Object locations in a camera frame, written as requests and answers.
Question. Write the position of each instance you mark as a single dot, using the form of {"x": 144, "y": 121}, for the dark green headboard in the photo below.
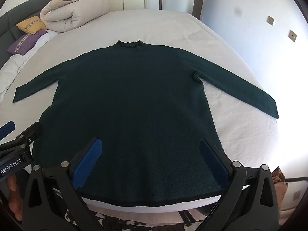
{"x": 9, "y": 19}

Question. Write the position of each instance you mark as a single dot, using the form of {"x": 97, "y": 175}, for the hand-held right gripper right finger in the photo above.
{"x": 214, "y": 161}

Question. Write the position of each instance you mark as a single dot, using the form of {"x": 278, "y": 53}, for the purple patterned pillow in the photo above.
{"x": 25, "y": 43}

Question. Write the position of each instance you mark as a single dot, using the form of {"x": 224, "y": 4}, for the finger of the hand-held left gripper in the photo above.
{"x": 32, "y": 131}
{"x": 7, "y": 130}

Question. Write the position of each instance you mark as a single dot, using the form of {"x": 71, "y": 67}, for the yellow patterned pillow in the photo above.
{"x": 31, "y": 25}

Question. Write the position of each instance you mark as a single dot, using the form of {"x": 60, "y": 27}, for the person's left hand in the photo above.
{"x": 13, "y": 207}

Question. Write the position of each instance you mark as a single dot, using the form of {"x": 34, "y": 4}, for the rolled cream duvet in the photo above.
{"x": 72, "y": 14}

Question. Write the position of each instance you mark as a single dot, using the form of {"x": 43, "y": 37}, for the white bed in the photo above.
{"x": 156, "y": 26}

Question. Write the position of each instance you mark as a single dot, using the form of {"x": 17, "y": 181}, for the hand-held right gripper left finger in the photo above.
{"x": 89, "y": 163}

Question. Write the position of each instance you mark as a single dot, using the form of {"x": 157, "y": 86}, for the dark green sweater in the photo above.
{"x": 134, "y": 101}

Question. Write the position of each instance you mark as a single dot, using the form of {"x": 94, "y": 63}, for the dark brown door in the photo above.
{"x": 199, "y": 4}

